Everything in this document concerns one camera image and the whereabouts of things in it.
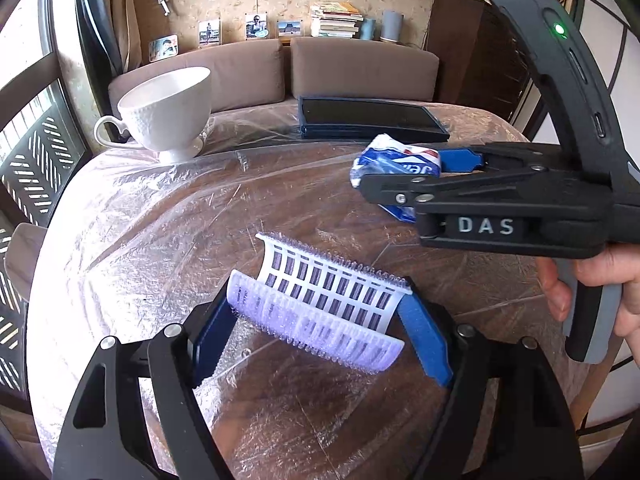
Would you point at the blue cylindrical cup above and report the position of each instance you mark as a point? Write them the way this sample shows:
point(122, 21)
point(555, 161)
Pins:
point(367, 29)

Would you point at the person right hand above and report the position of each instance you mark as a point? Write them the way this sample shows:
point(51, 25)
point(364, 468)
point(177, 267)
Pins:
point(616, 265)

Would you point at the stack of books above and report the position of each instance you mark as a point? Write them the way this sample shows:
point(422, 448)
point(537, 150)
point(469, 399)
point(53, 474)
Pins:
point(334, 19)

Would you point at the brown sofa cushion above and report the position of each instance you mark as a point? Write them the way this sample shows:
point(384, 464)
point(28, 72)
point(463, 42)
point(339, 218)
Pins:
point(244, 74)
point(352, 68)

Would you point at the grey cylindrical speaker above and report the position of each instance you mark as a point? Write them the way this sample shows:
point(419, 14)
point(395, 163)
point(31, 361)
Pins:
point(391, 26)

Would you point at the left brown sofa cushion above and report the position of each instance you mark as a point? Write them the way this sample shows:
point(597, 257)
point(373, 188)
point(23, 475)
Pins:
point(244, 74)

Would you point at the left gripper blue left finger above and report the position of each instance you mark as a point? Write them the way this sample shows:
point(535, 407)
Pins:
point(214, 330)

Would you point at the photo frame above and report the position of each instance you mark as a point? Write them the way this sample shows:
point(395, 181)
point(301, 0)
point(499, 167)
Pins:
point(162, 48)
point(256, 26)
point(209, 33)
point(290, 28)

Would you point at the dark tablet in blue case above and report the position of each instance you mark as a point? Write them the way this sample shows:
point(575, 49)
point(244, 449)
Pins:
point(323, 118)

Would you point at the white teacup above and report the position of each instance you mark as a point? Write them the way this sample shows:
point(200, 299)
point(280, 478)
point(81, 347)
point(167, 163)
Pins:
point(166, 115)

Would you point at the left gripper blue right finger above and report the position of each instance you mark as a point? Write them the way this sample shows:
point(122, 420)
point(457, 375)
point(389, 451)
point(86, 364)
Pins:
point(426, 339)

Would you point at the grey chair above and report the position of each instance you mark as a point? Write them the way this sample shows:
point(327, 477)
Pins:
point(22, 255)

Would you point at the purple plastic hair roller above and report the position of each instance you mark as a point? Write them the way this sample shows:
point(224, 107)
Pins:
point(330, 307)

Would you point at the leftmost photo frame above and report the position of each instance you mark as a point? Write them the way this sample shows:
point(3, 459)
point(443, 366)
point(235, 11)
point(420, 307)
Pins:
point(162, 48)

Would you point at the right brown sofa cushion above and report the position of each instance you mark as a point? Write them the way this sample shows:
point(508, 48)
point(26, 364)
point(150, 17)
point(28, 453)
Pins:
point(352, 68)

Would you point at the dark wooden cabinet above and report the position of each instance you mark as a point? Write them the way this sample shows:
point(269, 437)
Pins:
point(478, 63)

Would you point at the blue white tissue packet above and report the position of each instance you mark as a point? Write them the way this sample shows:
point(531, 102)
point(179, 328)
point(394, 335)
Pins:
point(384, 155)

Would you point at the wall hook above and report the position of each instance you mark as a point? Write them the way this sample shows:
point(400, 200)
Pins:
point(165, 6)

